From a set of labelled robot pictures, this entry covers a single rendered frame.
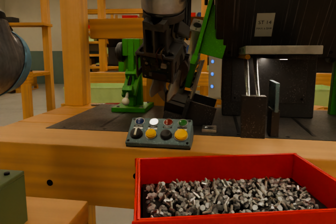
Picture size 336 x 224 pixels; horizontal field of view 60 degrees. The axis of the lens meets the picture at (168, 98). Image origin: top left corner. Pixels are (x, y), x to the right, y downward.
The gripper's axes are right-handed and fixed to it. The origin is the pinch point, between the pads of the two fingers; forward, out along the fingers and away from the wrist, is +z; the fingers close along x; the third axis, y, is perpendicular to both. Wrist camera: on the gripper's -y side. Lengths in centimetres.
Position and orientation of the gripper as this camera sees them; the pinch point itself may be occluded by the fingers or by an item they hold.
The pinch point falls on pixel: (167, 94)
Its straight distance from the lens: 63.3
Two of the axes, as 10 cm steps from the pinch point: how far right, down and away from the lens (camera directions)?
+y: -3.3, 6.0, -7.3
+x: 9.5, 2.1, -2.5
